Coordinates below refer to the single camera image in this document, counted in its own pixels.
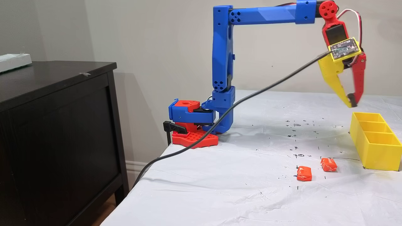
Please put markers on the orange medicine sachet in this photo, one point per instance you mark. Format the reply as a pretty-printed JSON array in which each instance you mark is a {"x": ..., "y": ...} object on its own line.
[
  {"x": 328, "y": 164},
  {"x": 304, "y": 174}
]

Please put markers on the yellow three-compartment box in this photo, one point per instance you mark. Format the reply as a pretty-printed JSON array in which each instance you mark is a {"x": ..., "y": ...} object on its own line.
[{"x": 380, "y": 153}]

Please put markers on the white flat box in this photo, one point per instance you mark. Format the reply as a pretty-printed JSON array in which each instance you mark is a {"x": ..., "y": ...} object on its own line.
[{"x": 14, "y": 62}]

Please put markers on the white tablecloth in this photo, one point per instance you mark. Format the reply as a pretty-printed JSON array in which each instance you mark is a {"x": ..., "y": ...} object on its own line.
[{"x": 220, "y": 194}]

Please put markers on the black table clamp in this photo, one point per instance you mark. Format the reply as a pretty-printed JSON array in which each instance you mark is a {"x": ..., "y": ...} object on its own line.
[{"x": 174, "y": 127}]

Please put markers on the white baseboard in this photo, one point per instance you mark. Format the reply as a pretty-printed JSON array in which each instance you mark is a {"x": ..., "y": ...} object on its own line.
[{"x": 135, "y": 168}]

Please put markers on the black wooden dresser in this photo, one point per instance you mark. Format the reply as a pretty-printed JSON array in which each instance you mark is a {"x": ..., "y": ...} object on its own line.
[{"x": 62, "y": 141}]

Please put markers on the camera board on yellow bracket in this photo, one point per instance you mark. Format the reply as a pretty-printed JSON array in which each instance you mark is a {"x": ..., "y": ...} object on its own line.
[{"x": 344, "y": 48}]

